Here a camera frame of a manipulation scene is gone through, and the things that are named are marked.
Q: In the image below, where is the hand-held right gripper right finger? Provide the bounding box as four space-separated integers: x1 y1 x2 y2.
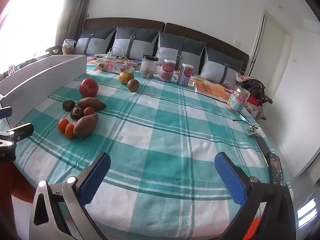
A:
214 151 297 240

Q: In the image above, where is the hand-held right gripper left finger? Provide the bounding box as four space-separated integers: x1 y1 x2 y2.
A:
29 152 112 240

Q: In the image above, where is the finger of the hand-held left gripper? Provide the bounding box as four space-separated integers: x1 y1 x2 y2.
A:
0 107 13 119
0 123 34 146

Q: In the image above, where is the white cardboard box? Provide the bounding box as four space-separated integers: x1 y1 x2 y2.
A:
0 54 87 128

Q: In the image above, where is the dark water chestnut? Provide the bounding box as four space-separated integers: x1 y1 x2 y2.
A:
70 106 84 120
62 100 75 112

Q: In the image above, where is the sweet potato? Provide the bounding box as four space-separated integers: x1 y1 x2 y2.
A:
77 97 107 111
73 113 99 138

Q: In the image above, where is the red apple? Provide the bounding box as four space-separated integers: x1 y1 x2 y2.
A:
79 78 99 98

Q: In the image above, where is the small green-brown fruit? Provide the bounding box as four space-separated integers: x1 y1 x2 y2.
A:
127 79 140 92

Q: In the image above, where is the wrinkled yellow pear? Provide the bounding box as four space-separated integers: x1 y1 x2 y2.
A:
118 71 135 85

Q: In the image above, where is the red cloth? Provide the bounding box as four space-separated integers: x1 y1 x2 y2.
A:
11 175 38 205

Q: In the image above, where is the black smartphone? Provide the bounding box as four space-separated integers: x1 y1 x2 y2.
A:
266 152 284 181

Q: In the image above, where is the bunch of keys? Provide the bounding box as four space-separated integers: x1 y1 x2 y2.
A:
247 125 262 138

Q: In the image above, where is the teal plaid bed sheet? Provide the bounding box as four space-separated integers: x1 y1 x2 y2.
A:
0 69 292 240

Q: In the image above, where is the dark chair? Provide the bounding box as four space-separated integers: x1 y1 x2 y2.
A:
45 45 63 55

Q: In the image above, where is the clear jar with orange label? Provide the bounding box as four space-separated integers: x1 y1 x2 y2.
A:
227 85 251 112

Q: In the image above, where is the orange book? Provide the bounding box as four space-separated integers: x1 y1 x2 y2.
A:
193 80 232 102

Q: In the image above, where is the clear plastic bag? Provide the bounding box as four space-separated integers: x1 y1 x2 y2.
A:
62 39 77 55

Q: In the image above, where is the dark brown handbag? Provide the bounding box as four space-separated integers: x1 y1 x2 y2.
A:
236 72 273 105

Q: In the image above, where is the window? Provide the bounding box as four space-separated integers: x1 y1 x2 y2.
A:
0 0 68 80

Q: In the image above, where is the pink snack packet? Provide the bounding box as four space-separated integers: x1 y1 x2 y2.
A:
93 61 120 73

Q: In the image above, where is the grey two-tone pillow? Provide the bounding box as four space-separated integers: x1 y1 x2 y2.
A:
200 47 244 85
74 27 117 55
155 31 207 70
112 26 160 60

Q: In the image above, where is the red-white can right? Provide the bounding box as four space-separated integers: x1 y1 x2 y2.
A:
176 63 194 86

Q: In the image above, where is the clear jar with black lid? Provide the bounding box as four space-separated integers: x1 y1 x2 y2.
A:
140 54 159 80

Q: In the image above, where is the red label can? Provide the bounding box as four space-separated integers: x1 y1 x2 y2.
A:
160 59 177 83

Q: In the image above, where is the grey curtain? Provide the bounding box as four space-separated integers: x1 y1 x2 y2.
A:
55 0 97 50

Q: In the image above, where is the white door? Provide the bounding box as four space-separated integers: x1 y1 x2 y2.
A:
249 9 293 105

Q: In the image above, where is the black cord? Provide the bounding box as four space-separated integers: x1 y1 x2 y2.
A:
232 114 255 128

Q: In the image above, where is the white charging cable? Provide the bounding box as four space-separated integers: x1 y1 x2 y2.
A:
110 47 132 62

